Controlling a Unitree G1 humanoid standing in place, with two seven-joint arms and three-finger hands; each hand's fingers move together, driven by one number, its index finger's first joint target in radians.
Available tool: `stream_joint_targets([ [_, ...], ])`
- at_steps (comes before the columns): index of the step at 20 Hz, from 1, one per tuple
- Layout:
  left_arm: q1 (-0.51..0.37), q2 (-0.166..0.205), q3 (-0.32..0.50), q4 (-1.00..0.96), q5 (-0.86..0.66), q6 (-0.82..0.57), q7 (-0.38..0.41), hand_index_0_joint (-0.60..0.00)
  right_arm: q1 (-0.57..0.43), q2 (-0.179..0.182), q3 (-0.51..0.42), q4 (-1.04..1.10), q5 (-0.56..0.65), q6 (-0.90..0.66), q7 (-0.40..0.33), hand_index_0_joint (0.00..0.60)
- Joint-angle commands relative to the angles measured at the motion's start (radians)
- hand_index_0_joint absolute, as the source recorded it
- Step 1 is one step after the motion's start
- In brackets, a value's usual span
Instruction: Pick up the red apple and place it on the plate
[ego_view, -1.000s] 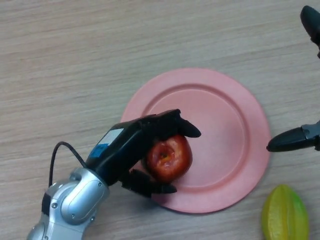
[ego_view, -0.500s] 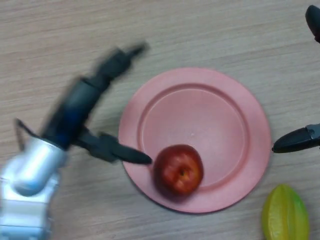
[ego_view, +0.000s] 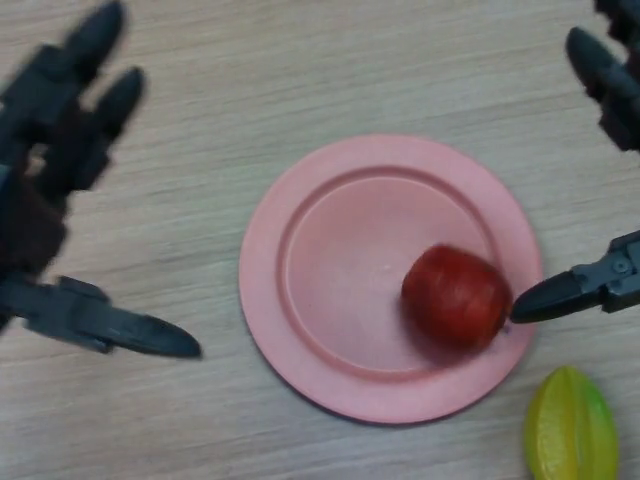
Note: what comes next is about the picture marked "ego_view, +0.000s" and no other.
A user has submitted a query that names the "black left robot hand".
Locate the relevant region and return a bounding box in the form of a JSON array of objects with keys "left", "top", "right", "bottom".
[{"left": 0, "top": 0, "right": 203, "bottom": 359}]

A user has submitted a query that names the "red apple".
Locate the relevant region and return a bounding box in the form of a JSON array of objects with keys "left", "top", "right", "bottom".
[{"left": 401, "top": 243, "right": 514, "bottom": 351}]

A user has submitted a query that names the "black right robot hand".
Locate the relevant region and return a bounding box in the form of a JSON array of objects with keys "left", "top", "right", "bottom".
[{"left": 509, "top": 0, "right": 640, "bottom": 326}]

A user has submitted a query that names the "yellow green starfruit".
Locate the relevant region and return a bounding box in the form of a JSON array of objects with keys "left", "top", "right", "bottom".
[{"left": 523, "top": 365, "right": 620, "bottom": 480}]

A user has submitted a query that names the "pink round plate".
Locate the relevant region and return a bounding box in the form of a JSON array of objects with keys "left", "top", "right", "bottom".
[{"left": 238, "top": 133, "right": 545, "bottom": 426}]

